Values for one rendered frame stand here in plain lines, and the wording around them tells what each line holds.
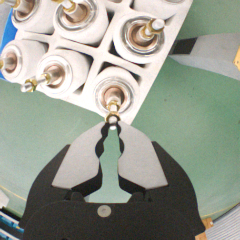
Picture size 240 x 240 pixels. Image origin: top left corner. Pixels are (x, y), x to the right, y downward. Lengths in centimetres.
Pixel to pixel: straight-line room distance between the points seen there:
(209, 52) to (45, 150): 81
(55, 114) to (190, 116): 61
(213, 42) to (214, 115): 47
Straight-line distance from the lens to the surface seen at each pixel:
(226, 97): 74
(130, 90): 22
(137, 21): 22
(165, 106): 54
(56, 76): 23
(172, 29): 32
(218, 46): 29
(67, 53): 23
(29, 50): 29
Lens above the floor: 46
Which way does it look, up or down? 61 degrees down
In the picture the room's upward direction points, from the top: 179 degrees clockwise
